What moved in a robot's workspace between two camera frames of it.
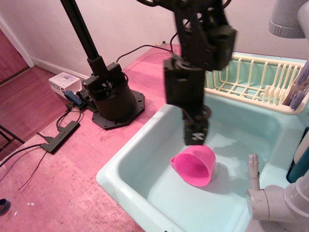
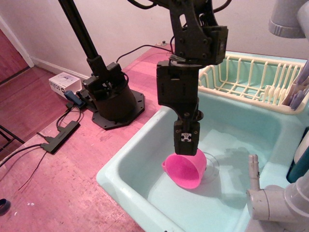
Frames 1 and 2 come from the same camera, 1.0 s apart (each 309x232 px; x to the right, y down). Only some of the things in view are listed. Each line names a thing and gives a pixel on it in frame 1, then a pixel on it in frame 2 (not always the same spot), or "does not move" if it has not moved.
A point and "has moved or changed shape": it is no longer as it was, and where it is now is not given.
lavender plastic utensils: [298, 97] does not move
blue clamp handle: [71, 96] does not move
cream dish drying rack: [264, 83] does not move
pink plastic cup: [195, 165] has moved or changed shape
